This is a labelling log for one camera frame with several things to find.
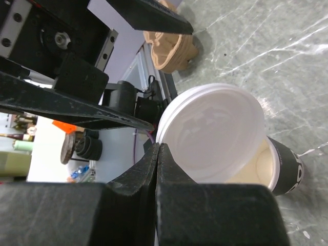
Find white plastic cup lid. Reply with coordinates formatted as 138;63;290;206
156;83;265;183

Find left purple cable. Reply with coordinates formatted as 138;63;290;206
133;129;156;165

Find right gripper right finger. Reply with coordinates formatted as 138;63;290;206
156;144;290;245

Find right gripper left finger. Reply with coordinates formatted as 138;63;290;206
1;144;159;245

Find brown pulp cup carrier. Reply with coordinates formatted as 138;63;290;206
142;0;199;74

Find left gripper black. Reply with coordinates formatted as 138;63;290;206
1;1;154;131

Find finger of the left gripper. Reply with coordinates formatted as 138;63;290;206
107;0;194;35

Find black paper coffee cup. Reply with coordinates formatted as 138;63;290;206
227;137;304;196

